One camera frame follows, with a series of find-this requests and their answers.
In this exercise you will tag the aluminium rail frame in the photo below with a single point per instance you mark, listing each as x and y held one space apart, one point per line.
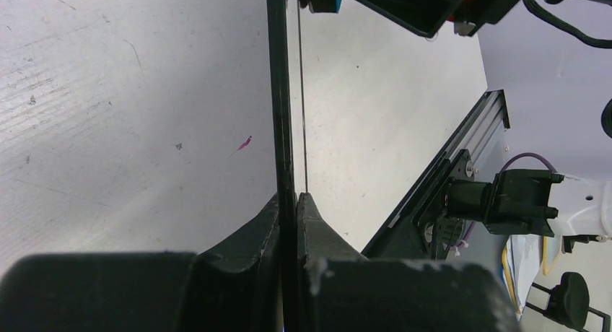
420 227

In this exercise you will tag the small whiteboard with red writing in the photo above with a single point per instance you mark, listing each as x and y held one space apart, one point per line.
286 75

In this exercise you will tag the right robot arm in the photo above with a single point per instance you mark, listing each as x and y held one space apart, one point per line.
391 111

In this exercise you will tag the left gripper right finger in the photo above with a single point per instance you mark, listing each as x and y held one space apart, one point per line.
323 301

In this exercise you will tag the black desk chair background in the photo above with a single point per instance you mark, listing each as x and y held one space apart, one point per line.
569 303

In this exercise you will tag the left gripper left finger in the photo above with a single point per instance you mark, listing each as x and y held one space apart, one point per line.
235 284

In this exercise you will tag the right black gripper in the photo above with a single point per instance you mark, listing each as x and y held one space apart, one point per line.
425 17

